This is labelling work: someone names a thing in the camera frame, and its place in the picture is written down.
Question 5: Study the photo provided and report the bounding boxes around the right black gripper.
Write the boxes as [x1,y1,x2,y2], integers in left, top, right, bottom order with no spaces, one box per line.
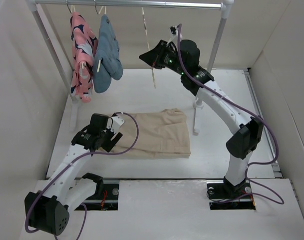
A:
[139,39,187,76]

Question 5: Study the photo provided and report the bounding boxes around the wooden hanger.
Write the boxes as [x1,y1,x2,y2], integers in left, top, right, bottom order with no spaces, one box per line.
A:
[67,3,86,72]
[141,7,156,89]
[94,0,107,73]

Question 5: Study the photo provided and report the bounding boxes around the beige trousers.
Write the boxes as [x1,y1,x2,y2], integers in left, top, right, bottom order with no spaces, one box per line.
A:
[111,108,191,159]

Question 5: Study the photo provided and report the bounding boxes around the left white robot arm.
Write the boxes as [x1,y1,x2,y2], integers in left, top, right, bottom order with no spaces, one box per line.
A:
[24,112,124,237]

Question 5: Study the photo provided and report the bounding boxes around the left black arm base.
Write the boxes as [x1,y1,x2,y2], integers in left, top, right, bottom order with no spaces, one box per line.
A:
[83,183,119,211]

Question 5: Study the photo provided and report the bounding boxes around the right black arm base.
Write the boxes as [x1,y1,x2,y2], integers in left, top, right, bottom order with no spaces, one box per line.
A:
[206,182,256,210]

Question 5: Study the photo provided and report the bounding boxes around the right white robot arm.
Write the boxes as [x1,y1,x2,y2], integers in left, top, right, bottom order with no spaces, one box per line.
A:
[139,40,263,198]

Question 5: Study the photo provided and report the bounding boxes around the wooden hanger under denim shorts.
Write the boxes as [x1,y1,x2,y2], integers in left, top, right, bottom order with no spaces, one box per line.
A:
[94,0,107,73]

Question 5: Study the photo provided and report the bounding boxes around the wooden hanger under pink shorts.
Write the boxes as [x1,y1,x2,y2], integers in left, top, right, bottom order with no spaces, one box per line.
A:
[67,3,86,72]

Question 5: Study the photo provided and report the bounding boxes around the blue denim shorts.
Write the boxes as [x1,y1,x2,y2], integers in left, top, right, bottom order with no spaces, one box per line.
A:
[93,14,123,94]

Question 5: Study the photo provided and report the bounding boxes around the pink floral shorts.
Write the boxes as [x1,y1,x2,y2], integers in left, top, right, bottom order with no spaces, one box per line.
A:
[70,11,98,103]

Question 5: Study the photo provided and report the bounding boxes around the metal clothes rack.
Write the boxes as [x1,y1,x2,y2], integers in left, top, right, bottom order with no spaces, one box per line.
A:
[25,0,235,136]

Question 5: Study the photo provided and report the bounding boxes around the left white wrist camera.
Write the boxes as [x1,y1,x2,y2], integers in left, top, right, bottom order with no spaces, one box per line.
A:
[107,115,125,134]

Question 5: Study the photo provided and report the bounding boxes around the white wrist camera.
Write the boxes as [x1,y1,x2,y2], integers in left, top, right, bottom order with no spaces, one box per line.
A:
[107,115,125,134]
[167,25,178,44]

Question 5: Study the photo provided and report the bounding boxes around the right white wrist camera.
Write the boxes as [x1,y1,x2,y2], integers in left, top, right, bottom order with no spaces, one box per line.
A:
[167,25,178,44]

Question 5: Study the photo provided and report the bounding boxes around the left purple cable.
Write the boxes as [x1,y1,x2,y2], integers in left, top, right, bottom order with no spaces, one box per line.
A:
[24,112,140,240]

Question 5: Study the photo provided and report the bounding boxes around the purple cable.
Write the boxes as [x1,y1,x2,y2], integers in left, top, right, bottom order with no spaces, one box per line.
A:
[175,23,285,205]
[24,112,140,240]

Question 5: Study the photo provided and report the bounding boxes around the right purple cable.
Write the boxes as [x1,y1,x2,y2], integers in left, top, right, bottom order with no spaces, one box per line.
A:
[175,23,285,205]

